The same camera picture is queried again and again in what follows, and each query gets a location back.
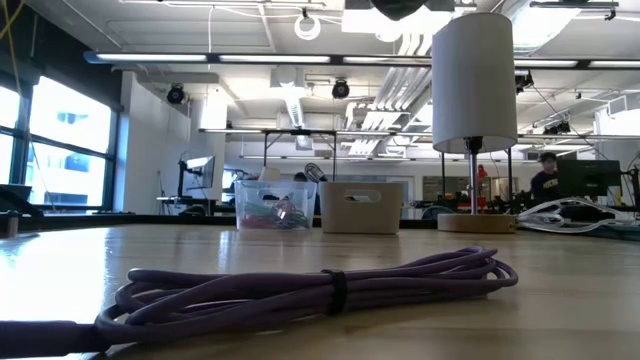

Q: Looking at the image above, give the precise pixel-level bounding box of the green USB cable bundle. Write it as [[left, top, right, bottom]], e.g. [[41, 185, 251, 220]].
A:
[[242, 199, 310, 230]]

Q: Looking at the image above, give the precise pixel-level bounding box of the red USB cable bundle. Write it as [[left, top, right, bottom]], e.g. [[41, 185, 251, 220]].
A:
[[242, 214, 281, 230]]

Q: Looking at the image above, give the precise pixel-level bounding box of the grey plastic bin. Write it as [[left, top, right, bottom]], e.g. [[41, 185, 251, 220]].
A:
[[318, 180, 405, 235]]

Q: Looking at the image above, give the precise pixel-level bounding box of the clear plastic bin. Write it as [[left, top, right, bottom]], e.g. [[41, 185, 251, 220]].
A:
[[233, 179, 318, 232]]

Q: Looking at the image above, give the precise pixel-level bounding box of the grey computer monitor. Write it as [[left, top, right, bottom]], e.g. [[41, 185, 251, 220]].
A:
[[178, 155, 217, 199]]

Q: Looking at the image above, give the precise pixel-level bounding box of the white shade table lamp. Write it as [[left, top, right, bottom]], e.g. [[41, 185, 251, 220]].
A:
[[430, 11, 519, 234]]

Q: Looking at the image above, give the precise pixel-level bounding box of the black computer monitor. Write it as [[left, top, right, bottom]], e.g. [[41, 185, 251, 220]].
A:
[[555, 158, 623, 200]]

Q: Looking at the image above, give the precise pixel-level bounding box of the black metal stand frame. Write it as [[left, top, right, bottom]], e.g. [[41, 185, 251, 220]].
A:
[[262, 128, 337, 182]]

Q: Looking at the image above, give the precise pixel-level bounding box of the purple USB cable bundle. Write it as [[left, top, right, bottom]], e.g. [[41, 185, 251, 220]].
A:
[[0, 245, 520, 360]]

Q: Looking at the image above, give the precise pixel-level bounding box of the white coiled ring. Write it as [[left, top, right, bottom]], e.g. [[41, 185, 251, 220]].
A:
[[293, 13, 322, 42]]

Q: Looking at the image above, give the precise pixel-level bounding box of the black aluminium table frame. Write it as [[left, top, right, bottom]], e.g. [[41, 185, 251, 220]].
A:
[[0, 209, 640, 242]]

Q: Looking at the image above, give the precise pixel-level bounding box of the white lamp cord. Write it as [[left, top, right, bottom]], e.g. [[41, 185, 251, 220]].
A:
[[515, 197, 636, 235]]

